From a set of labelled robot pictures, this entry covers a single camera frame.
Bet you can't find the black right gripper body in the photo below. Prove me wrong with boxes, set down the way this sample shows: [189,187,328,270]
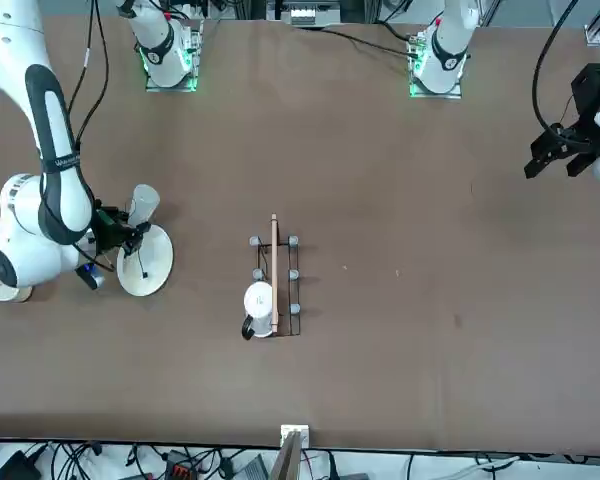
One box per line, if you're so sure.
[90,198,131,251]

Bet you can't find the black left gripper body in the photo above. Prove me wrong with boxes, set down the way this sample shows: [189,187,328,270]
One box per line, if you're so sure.
[571,63,600,129]

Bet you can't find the transparent sauce bottle blue cap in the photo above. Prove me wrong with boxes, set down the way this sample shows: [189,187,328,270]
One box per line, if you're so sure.
[119,183,161,281]

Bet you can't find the white round plate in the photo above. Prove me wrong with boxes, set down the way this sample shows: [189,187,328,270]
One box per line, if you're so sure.
[115,223,175,297]

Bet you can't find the wooden stick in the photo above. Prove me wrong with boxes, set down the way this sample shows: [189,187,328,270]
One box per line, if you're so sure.
[270,213,281,333]

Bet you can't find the black power strip red switches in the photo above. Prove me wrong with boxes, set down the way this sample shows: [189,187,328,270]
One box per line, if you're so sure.
[163,451,202,480]

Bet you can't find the black power adapter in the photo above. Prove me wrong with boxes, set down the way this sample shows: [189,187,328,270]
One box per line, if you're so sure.
[0,448,44,480]

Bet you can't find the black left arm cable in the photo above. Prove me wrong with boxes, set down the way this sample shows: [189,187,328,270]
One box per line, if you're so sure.
[531,0,581,135]

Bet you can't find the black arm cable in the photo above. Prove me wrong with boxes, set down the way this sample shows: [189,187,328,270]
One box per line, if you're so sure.
[531,0,581,135]
[39,0,112,176]

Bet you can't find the white mug black handle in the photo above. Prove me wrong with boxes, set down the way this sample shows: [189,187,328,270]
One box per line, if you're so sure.
[239,280,276,342]

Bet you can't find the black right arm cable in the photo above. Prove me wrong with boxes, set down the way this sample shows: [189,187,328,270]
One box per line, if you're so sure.
[39,0,112,176]

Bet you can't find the black wire rack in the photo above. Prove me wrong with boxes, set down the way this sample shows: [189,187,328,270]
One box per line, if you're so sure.
[248,234,302,337]

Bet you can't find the aluminium middle post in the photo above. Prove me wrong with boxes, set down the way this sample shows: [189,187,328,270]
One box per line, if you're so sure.
[272,424,311,480]

